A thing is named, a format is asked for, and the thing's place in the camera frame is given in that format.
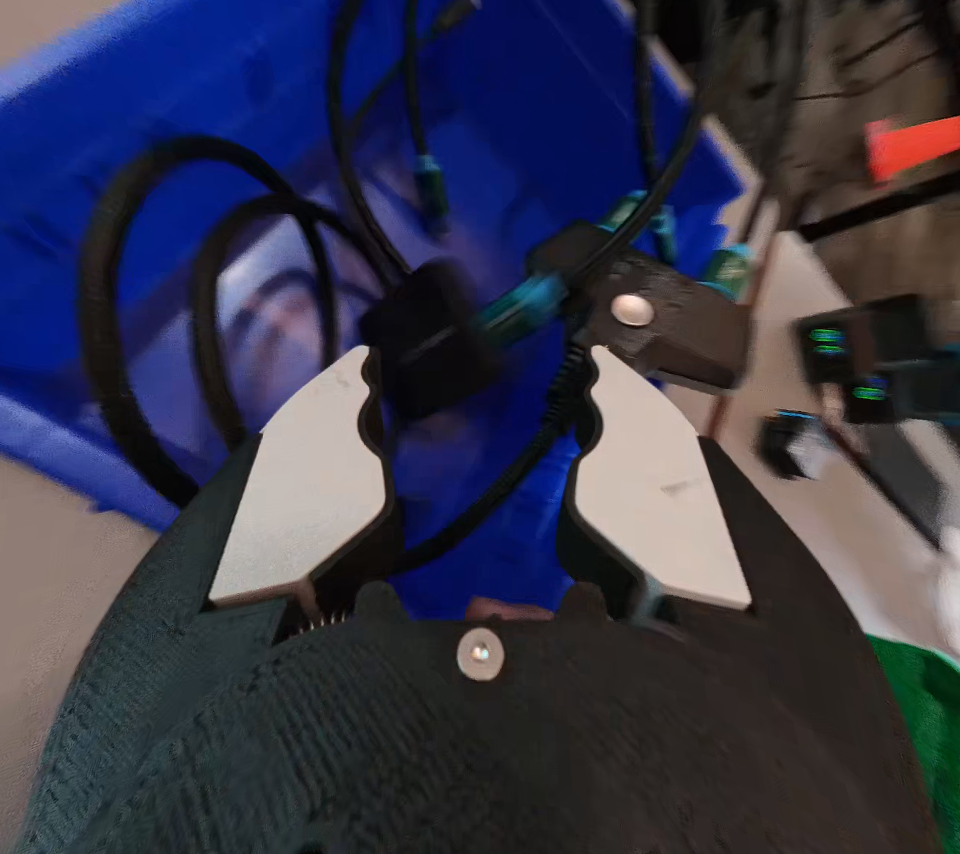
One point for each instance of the green cloth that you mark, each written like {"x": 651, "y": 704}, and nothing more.
{"x": 922, "y": 719}

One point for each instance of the blue plastic bin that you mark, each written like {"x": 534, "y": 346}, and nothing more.
{"x": 525, "y": 81}

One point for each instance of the red-orange strip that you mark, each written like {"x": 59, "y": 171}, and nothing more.
{"x": 911, "y": 149}

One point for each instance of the small black box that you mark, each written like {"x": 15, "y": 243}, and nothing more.
{"x": 791, "y": 445}

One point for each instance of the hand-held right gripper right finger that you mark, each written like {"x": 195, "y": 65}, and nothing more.
{"x": 660, "y": 494}

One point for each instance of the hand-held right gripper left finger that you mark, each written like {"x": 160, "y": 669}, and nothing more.
{"x": 307, "y": 479}

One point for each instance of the dark grey multiport hub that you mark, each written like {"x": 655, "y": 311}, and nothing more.
{"x": 427, "y": 344}

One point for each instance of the black device with green lights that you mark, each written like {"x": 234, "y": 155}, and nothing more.
{"x": 862, "y": 344}

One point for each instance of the dark metal rack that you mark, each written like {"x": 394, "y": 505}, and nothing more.
{"x": 825, "y": 44}

